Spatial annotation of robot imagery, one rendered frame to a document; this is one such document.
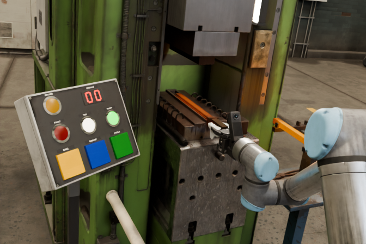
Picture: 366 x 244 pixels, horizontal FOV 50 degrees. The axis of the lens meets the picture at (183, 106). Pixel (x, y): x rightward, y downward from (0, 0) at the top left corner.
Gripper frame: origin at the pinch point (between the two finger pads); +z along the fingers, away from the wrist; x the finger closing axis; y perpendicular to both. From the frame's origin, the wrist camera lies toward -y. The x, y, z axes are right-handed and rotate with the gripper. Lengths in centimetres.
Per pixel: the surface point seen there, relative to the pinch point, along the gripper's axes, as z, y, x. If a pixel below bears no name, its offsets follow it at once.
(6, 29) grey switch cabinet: 543, 59, -48
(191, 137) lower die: 2.8, 7.0, -8.4
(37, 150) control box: -19, -5, -71
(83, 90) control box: -7, -19, -55
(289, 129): -7.3, 3.4, 33.9
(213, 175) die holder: -3.2, 22.9, 0.6
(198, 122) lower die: 3.3, 0.9, -5.8
